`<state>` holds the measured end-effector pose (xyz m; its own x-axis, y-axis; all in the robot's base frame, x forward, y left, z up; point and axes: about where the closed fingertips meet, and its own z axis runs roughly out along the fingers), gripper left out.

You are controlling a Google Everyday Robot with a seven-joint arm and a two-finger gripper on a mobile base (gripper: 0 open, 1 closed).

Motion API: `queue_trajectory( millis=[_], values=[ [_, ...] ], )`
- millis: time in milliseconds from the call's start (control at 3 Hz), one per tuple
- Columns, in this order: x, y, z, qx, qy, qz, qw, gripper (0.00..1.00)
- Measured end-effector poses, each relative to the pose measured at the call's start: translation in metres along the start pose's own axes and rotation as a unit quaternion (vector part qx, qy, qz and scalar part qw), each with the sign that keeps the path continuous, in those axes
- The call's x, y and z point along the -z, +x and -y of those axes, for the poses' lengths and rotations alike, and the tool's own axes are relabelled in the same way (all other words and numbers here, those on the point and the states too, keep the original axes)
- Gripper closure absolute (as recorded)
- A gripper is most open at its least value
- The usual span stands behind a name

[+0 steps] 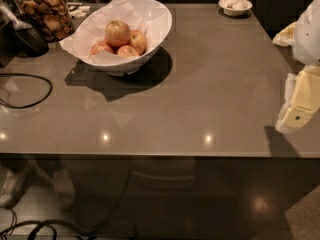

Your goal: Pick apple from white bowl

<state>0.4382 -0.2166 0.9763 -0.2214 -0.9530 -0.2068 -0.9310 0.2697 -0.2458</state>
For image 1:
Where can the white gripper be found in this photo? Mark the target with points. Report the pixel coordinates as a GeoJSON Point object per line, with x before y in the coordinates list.
{"type": "Point", "coordinates": [308, 37]}

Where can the small white bowl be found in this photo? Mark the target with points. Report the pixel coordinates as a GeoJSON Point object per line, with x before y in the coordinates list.
{"type": "Point", "coordinates": [235, 8]}

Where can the front red apple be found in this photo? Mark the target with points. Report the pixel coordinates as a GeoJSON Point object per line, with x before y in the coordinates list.
{"type": "Point", "coordinates": [127, 51]}

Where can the left red apple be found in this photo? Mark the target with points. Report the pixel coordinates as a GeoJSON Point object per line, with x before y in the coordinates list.
{"type": "Point", "coordinates": [101, 46]}

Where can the white packets behind bowl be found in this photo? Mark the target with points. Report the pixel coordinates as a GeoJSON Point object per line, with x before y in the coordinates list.
{"type": "Point", "coordinates": [79, 11]}

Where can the white paper liner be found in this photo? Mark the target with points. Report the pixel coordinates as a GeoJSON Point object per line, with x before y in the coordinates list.
{"type": "Point", "coordinates": [149, 16]}

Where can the glass jar of chips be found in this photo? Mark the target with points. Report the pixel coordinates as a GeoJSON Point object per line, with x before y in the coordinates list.
{"type": "Point", "coordinates": [51, 17]}

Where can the right white shoe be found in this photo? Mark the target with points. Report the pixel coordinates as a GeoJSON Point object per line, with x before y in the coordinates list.
{"type": "Point", "coordinates": [63, 188]}

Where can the white shoe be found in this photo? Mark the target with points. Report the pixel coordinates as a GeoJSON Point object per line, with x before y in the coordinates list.
{"type": "Point", "coordinates": [13, 187]}
{"type": "Point", "coordinates": [63, 188]}

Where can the black round device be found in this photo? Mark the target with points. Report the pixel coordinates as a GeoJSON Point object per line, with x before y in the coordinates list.
{"type": "Point", "coordinates": [29, 40]}

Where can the left white shoe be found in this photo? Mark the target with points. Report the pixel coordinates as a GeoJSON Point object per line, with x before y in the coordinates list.
{"type": "Point", "coordinates": [13, 187]}

